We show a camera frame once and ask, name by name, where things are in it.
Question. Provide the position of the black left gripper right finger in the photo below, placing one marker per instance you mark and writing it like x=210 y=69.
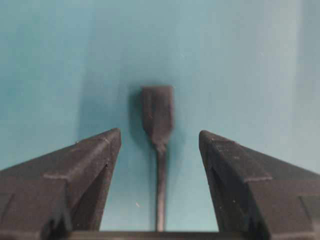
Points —
x=257 y=194

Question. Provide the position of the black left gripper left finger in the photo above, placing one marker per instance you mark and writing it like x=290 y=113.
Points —
x=49 y=196

